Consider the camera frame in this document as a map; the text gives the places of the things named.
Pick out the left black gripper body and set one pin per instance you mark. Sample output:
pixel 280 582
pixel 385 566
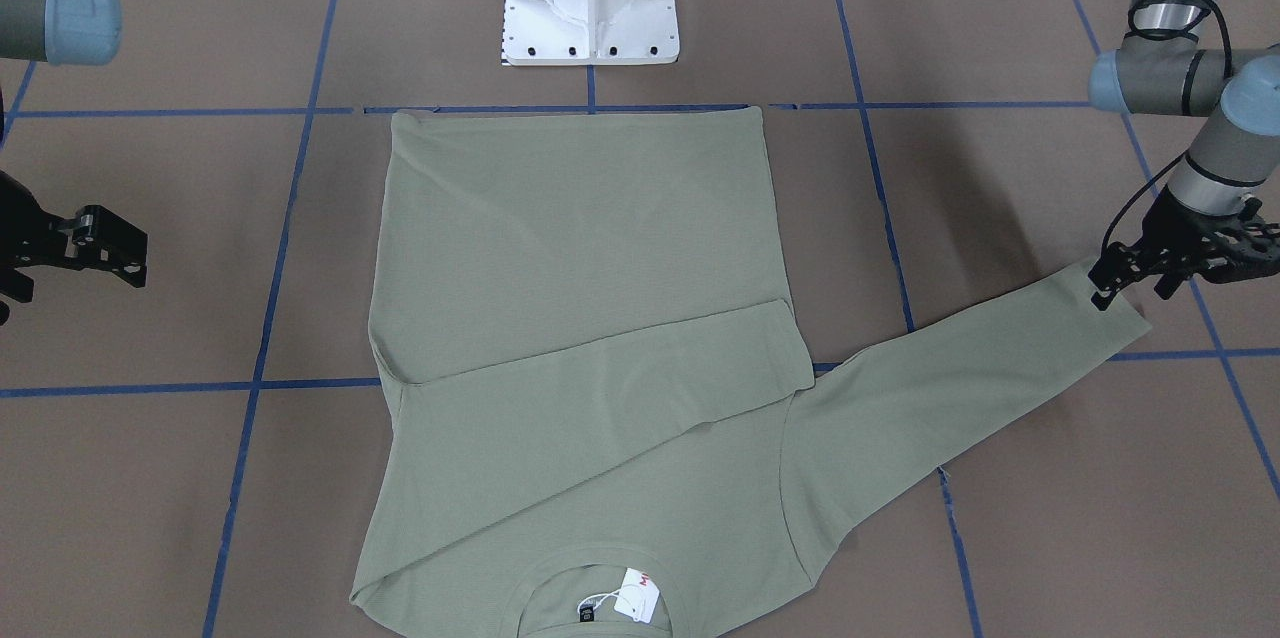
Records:
pixel 1168 230

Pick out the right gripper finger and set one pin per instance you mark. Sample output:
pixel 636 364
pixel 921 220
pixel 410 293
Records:
pixel 98 235
pixel 128 270

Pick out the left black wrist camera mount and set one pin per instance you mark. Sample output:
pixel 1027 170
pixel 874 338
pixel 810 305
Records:
pixel 1237 247

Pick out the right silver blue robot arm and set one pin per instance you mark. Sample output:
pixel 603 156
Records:
pixel 62 32

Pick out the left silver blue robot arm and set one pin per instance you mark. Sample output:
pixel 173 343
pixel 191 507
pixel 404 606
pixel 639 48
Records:
pixel 1177 59

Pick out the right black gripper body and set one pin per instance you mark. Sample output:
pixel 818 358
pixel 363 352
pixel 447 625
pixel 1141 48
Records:
pixel 22 236

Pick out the white shirt price tag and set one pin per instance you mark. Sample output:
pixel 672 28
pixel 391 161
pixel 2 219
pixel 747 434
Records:
pixel 638 596

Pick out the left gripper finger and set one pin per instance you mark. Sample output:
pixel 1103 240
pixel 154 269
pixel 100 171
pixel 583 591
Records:
pixel 1107 287
pixel 1116 268

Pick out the olive green long-sleeve shirt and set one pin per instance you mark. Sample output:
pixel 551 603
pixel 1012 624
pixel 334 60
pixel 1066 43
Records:
pixel 588 348

